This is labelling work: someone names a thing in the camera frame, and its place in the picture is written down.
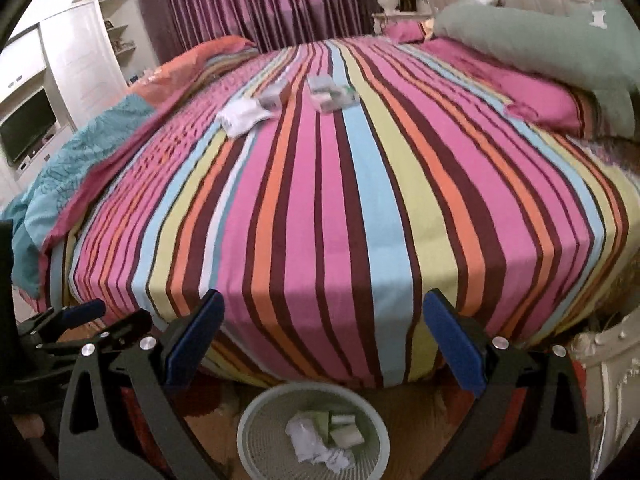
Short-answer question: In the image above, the paper ball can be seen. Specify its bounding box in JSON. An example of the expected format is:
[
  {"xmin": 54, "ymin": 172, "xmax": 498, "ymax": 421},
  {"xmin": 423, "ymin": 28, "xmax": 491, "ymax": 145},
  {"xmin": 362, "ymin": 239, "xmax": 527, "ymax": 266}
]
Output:
[{"xmin": 285, "ymin": 415, "xmax": 355, "ymax": 474}]

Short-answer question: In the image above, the white plastic bag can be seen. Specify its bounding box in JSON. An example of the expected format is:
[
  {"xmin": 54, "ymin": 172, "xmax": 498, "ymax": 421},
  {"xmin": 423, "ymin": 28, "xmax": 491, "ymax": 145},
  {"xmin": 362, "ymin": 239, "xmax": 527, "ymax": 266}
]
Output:
[{"xmin": 215, "ymin": 98, "xmax": 281, "ymax": 139}]

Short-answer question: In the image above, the brown white carton box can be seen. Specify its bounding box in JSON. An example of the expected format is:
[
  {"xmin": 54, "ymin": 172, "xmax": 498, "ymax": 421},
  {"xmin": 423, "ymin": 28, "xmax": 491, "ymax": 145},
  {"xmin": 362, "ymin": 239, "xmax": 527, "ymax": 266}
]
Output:
[{"xmin": 257, "ymin": 79, "xmax": 291, "ymax": 110}]

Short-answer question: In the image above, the green pink tissue pack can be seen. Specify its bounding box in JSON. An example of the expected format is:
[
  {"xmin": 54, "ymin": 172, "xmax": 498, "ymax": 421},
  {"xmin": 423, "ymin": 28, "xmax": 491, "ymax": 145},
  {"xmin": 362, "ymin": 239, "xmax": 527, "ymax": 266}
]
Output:
[{"xmin": 310, "ymin": 86, "xmax": 360, "ymax": 114}]

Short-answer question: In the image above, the small tissue pack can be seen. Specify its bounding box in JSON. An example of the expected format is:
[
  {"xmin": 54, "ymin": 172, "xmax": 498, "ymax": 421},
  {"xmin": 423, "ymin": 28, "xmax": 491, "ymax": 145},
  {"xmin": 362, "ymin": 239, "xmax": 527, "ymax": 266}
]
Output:
[{"xmin": 307, "ymin": 74, "xmax": 336, "ymax": 93}]

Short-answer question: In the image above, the white mesh trash basket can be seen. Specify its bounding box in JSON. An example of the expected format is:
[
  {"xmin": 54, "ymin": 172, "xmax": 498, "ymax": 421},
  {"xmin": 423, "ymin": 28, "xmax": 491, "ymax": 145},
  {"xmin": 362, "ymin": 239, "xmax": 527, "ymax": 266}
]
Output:
[{"xmin": 236, "ymin": 382, "xmax": 390, "ymax": 480}]

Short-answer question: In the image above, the person's hand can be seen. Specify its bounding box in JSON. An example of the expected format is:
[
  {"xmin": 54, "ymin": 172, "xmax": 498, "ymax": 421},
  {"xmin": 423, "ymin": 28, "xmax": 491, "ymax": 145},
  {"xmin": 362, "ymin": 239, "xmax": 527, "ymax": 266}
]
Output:
[{"xmin": 12, "ymin": 414, "xmax": 46, "ymax": 440}]

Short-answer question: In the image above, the red rug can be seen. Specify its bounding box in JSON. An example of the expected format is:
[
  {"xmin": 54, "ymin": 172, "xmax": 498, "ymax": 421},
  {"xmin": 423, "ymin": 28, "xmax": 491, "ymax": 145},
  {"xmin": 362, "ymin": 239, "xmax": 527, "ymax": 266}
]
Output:
[{"xmin": 58, "ymin": 336, "xmax": 229, "ymax": 479}]

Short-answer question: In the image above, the teal orange folded quilt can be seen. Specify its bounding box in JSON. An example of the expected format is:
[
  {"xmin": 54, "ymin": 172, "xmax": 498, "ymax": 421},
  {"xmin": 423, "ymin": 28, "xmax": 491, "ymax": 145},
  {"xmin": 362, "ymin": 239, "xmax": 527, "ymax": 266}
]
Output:
[{"xmin": 1, "ymin": 36, "xmax": 257, "ymax": 302}]

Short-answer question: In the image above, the black television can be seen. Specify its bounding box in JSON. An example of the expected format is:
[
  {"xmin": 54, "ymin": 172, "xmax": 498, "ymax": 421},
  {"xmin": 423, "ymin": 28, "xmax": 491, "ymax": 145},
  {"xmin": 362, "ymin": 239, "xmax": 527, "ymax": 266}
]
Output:
[{"xmin": 1, "ymin": 89, "xmax": 56, "ymax": 166}]

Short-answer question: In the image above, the striped bed sheet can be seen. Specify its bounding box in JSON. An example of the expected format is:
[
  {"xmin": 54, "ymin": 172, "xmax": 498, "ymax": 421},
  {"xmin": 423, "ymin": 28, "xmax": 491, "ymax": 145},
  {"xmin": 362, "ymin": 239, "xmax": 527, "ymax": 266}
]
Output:
[{"xmin": 39, "ymin": 37, "xmax": 639, "ymax": 388}]

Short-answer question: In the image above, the white wardrobe cabinet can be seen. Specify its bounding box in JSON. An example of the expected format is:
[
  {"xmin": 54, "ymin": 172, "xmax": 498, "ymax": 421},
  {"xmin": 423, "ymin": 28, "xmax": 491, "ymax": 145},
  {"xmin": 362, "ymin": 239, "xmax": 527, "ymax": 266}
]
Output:
[{"xmin": 1, "ymin": 0, "xmax": 158, "ymax": 205}]

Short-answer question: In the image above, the magenta pillow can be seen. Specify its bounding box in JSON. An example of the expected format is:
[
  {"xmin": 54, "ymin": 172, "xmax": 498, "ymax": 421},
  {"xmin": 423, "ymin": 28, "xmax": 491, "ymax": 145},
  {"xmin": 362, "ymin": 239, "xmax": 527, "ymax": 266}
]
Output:
[{"xmin": 382, "ymin": 20, "xmax": 599, "ymax": 140}]

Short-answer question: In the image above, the purple curtain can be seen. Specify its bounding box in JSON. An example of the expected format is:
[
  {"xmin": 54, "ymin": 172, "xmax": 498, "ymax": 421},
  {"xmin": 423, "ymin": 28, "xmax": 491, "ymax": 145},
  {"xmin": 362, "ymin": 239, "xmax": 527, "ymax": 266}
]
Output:
[{"xmin": 138, "ymin": 0, "xmax": 372, "ymax": 63}]

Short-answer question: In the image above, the long green plush pillow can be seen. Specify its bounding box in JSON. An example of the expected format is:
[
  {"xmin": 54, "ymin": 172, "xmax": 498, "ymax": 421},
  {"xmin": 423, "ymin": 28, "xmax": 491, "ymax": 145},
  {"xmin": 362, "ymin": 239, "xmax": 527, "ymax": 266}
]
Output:
[{"xmin": 435, "ymin": 0, "xmax": 639, "ymax": 142}]

